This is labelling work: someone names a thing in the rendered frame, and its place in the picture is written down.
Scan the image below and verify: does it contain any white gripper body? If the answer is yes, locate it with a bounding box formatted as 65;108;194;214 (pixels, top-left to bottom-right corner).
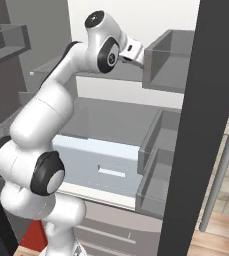
131;51;147;67

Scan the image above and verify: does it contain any grey fridge shelf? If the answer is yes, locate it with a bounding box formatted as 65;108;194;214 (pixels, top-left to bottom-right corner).
29;54;146;84

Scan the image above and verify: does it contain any grey fridge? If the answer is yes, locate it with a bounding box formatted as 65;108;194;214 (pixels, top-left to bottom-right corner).
5;0;200;256

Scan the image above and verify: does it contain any dark grey right fridge door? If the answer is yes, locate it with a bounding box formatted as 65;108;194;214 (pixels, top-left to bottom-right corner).
156;0;229;256

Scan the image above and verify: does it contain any large grey door bin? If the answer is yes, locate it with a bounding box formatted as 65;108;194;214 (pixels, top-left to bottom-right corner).
142;28;196;95

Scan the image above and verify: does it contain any pale blue crisper drawer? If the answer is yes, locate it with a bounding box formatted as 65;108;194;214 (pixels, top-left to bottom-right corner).
51;134;144;198

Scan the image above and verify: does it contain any grey freezer drawer front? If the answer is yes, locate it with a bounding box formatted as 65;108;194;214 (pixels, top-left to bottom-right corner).
70;199;164;256

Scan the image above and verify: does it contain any red block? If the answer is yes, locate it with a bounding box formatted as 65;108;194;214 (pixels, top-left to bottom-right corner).
19;219;49;253

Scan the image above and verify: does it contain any grey fridge door handle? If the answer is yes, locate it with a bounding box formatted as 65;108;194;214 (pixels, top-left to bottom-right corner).
198;115;229;233

